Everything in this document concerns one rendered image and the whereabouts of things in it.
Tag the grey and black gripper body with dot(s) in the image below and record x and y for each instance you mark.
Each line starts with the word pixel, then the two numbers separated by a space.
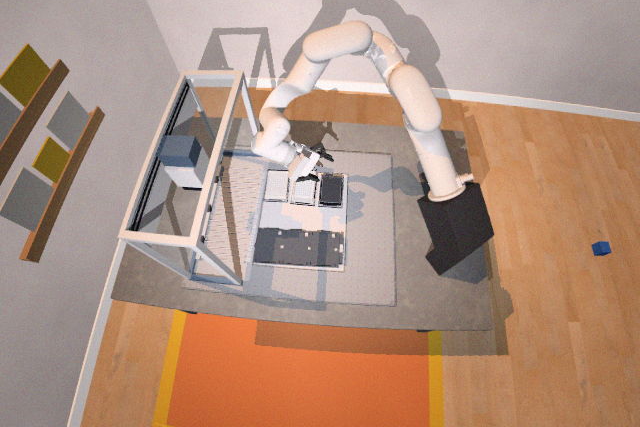
pixel 314 157

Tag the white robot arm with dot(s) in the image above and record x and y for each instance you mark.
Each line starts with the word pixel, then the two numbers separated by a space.
pixel 421 109

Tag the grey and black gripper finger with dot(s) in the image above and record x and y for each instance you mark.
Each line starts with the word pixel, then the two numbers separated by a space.
pixel 308 177
pixel 322 152

